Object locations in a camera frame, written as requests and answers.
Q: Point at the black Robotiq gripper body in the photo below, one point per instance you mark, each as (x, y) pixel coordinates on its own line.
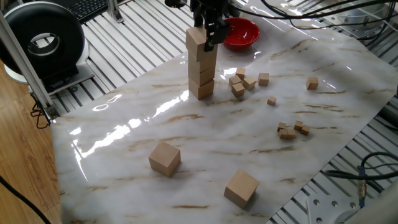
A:
(211, 7)

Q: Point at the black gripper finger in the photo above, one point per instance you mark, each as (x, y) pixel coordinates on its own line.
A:
(198, 18)
(219, 29)

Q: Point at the large wooden cube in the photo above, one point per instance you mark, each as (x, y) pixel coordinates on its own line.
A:
(196, 40)
(241, 189)
(164, 159)
(200, 77)
(200, 65)
(200, 90)

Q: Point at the red glossy bowl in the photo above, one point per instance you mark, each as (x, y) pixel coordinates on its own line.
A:
(244, 32)

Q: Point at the black round background object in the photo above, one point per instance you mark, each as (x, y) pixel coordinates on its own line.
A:
(174, 3)

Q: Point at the medium wooden cube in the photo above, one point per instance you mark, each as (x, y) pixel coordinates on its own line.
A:
(249, 83)
(311, 83)
(234, 80)
(240, 73)
(263, 79)
(238, 90)

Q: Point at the small wooden cube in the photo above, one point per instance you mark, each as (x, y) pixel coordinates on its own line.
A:
(305, 129)
(271, 100)
(283, 134)
(298, 125)
(281, 126)
(291, 134)

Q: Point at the black computer keyboard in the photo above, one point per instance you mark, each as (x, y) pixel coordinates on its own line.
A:
(90, 7)

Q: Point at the silver bolted metal plate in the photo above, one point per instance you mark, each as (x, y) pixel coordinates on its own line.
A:
(357, 18)

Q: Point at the white marble pattern board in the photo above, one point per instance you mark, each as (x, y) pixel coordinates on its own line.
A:
(124, 193)

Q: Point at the short aluminium bracket post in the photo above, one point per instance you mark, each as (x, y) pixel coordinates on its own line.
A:
(115, 11)

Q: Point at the slanted aluminium frame post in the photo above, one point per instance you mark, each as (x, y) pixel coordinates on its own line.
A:
(25, 62)

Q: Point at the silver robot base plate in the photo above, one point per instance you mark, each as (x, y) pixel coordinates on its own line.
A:
(326, 208)

